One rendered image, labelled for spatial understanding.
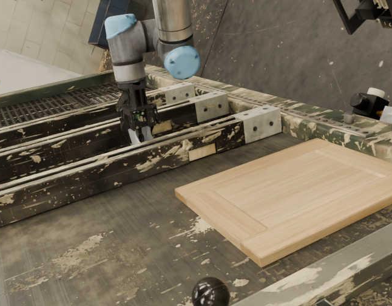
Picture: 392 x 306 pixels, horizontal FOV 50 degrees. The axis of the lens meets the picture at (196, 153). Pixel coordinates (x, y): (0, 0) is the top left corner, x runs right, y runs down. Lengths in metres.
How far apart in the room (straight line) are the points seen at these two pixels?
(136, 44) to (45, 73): 3.44
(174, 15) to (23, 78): 3.61
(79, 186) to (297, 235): 0.51
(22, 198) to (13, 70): 3.47
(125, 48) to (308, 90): 1.61
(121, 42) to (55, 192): 0.37
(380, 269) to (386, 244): 0.04
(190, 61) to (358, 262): 0.52
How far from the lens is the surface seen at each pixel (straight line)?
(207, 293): 0.41
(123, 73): 1.03
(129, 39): 1.02
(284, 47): 2.76
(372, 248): 0.66
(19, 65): 4.40
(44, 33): 5.82
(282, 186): 0.88
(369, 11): 0.32
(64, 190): 0.98
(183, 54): 0.89
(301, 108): 1.25
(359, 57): 2.33
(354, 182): 0.89
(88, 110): 1.49
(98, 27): 5.27
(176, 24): 0.89
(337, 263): 0.63
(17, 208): 0.98
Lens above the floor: 1.70
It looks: 32 degrees down
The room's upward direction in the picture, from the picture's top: 75 degrees counter-clockwise
